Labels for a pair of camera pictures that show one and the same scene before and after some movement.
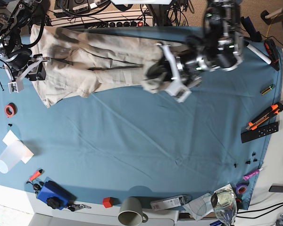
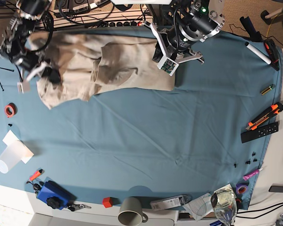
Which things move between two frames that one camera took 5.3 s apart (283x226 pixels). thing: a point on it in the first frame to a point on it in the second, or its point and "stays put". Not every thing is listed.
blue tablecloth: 210,146 stays put
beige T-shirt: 81,61 stays put
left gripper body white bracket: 16,85 to 42,66
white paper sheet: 11,138 stays put
